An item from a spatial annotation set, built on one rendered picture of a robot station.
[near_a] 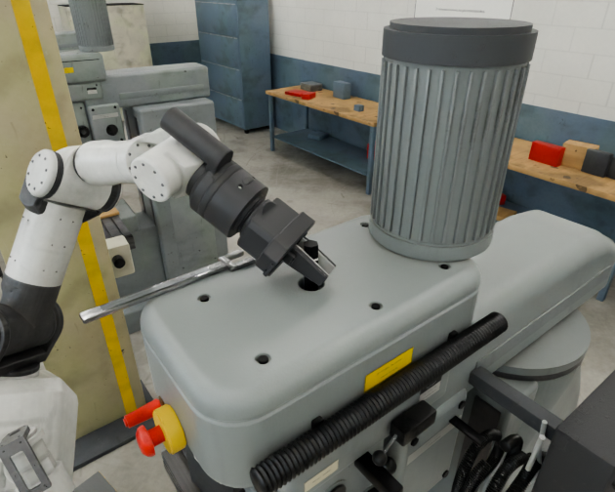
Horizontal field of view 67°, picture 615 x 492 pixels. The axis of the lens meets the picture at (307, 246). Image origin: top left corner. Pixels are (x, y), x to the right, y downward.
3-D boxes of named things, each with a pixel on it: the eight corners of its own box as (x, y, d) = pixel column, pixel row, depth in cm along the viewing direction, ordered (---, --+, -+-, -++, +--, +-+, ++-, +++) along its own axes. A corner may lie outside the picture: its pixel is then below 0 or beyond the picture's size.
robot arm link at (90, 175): (168, 149, 75) (99, 154, 86) (111, 127, 67) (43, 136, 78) (157, 214, 74) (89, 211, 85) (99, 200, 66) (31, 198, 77)
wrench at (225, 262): (86, 329, 57) (85, 323, 56) (77, 313, 59) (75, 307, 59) (255, 263, 70) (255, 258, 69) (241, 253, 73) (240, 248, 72)
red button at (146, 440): (146, 467, 57) (141, 445, 55) (136, 444, 60) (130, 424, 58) (172, 452, 59) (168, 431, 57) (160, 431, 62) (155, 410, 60)
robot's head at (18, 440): (23, 485, 72) (15, 508, 65) (-4, 437, 71) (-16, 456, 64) (64, 461, 74) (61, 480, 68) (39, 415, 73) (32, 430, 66)
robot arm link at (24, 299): (-22, 270, 75) (-47, 348, 76) (24, 291, 74) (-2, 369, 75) (31, 266, 87) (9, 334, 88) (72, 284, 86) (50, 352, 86)
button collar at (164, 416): (175, 465, 59) (167, 432, 56) (156, 432, 63) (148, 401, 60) (189, 456, 60) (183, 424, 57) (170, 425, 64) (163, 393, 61)
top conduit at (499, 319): (266, 506, 50) (265, 486, 48) (246, 477, 52) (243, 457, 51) (506, 335, 73) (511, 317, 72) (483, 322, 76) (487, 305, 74)
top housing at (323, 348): (228, 518, 53) (214, 423, 45) (143, 381, 71) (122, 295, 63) (477, 346, 77) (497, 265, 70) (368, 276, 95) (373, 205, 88)
